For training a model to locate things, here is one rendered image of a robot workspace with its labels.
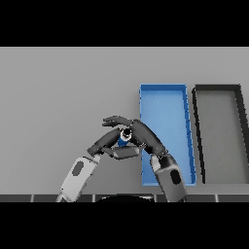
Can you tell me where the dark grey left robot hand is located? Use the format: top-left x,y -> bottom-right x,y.
87,127 -> 143,160

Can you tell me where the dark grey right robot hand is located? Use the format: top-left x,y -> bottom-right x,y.
101,115 -> 170,160

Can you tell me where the blue pipe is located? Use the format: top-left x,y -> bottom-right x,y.
117,127 -> 134,149

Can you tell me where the blue bin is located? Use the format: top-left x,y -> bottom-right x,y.
138,83 -> 197,188

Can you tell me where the dark grey bin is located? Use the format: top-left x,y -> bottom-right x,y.
191,84 -> 249,186

